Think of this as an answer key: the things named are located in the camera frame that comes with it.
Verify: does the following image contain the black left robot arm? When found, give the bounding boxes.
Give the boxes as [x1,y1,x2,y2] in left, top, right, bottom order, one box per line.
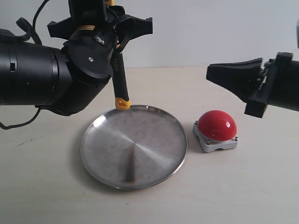
[0,0,153,116]

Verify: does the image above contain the red dome push button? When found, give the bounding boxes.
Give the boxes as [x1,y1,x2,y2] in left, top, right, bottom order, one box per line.
[192,110,238,153]

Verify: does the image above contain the black yellow handled tool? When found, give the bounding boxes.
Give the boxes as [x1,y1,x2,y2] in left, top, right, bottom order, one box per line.
[104,0,131,110]

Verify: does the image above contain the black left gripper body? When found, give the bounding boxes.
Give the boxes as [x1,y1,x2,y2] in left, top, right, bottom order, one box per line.
[47,0,153,61]

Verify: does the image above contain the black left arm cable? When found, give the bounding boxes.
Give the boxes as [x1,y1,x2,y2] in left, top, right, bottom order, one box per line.
[0,0,51,130]

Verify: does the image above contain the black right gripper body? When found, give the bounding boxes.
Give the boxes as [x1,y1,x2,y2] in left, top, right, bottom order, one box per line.
[244,52,299,118]

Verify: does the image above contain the round silver metal plate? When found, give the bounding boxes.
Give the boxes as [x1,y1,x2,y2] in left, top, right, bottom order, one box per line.
[80,105,189,190]

